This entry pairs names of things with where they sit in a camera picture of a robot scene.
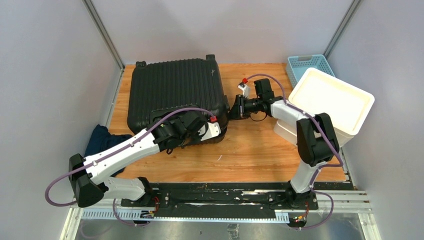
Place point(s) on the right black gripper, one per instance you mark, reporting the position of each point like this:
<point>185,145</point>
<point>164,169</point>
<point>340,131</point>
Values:
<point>238,111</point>

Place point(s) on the light blue plastic basket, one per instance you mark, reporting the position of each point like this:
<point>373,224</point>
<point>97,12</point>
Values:
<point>297,66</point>

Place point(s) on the black ribbed hard-shell suitcase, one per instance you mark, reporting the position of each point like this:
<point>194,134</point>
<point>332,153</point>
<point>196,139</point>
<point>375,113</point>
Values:
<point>160,88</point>

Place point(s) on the white three-drawer storage unit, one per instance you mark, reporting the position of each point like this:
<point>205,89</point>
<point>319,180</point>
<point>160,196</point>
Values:
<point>318,92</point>

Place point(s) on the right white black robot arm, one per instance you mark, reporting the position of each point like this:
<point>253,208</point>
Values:
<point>316,139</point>

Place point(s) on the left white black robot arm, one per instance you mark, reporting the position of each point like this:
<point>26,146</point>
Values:
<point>91,177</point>

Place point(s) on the dark blue cloth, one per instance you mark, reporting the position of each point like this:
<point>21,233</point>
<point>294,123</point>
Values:
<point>101,139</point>

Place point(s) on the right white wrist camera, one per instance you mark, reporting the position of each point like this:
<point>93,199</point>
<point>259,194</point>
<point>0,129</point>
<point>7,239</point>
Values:
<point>245,90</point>

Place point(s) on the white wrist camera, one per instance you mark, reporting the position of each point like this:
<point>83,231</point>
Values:
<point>209,131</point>
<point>245,90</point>

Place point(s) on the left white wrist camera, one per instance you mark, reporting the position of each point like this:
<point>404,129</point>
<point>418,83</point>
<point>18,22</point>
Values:
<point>209,131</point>

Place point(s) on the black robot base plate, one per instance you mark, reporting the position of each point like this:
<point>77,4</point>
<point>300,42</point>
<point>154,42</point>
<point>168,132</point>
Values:
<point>221,200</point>

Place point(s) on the right aluminium frame post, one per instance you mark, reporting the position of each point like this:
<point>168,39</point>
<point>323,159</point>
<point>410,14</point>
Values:
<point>342,26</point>

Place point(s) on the aluminium frame post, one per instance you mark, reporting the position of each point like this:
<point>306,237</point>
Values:
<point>96,18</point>
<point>342,26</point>

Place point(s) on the left aluminium frame post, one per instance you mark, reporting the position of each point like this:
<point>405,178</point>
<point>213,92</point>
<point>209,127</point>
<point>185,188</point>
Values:
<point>96,18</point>

